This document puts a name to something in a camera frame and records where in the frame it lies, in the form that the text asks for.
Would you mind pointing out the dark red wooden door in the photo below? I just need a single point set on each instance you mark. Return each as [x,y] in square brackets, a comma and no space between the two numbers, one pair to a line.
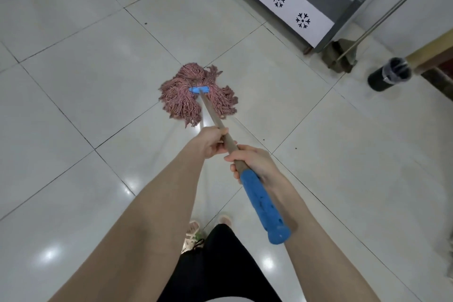
[431,54]

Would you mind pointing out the person's beige sandal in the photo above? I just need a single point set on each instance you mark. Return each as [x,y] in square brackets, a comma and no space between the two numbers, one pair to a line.
[191,236]
[225,221]

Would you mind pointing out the grey broom with yellow cap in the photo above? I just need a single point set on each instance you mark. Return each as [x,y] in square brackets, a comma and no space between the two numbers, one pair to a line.
[400,4]

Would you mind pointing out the person's left hand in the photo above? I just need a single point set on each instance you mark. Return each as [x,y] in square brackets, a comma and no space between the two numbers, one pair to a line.
[208,142]

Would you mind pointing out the person's right forearm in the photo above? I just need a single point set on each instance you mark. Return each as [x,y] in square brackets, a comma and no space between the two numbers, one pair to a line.
[325,255]

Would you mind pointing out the person's right hand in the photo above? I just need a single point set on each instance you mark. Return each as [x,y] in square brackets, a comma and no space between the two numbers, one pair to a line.
[260,163]

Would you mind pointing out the person's left forearm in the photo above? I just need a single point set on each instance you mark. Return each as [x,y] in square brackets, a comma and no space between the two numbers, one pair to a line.
[124,248]

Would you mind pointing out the black trash bin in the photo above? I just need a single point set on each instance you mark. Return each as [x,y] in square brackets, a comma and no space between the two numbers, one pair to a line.
[378,82]

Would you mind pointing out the person's right beige sandal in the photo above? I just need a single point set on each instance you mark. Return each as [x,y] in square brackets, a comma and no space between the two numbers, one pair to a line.
[225,221]

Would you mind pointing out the person's black trousers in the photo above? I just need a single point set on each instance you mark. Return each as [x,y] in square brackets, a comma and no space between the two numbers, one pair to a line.
[219,266]

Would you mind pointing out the person's white shirt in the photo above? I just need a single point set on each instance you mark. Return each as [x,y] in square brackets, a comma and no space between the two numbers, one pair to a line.
[230,300]

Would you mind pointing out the person's left beige sandal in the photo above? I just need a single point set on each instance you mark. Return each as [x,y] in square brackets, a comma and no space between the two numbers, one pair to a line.
[191,236]

